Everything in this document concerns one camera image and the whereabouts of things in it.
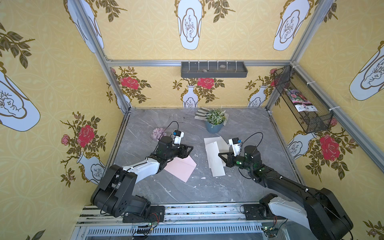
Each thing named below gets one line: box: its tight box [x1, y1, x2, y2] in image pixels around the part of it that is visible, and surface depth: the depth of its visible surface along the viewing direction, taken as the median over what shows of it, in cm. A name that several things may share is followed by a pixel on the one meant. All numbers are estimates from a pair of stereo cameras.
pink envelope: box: [163, 155, 197, 183], surface depth 92 cm
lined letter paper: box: [206, 141, 226, 177], surface depth 85 cm
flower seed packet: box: [284, 88, 318, 113], surface depth 78 cm
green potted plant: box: [204, 107, 226, 128], surface depth 97 cm
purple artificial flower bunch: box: [150, 128, 167, 142], surface depth 97 cm
